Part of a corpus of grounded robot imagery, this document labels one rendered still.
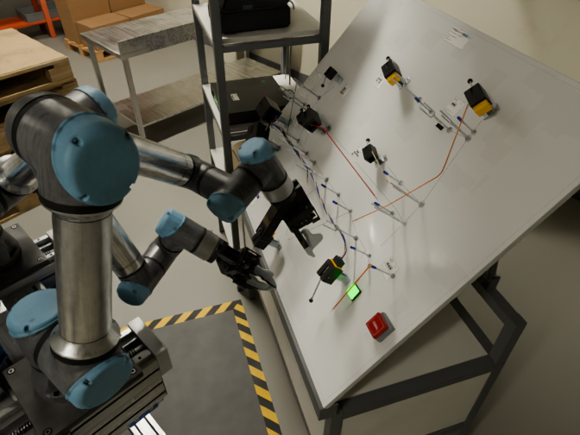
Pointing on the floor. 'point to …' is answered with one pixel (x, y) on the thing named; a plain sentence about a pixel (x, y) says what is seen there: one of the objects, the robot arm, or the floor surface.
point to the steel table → (151, 34)
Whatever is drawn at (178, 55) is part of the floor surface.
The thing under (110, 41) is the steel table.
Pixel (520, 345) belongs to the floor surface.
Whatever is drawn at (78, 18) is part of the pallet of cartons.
